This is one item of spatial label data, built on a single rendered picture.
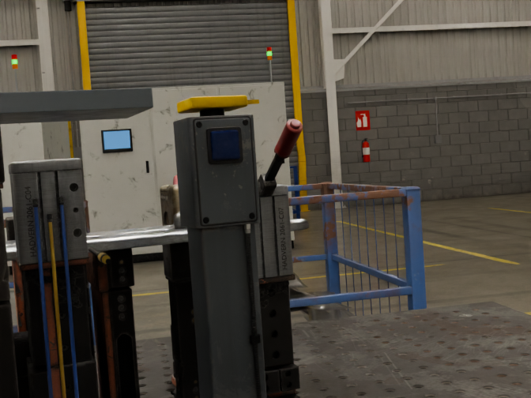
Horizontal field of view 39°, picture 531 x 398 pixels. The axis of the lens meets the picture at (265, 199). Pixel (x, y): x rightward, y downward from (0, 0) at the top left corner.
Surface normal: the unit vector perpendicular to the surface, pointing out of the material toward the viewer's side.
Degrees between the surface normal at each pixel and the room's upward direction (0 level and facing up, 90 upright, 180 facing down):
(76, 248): 90
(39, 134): 90
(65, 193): 90
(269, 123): 90
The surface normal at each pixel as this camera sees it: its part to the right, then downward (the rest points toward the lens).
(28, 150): 0.13, 0.04
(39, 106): 0.35, 0.03
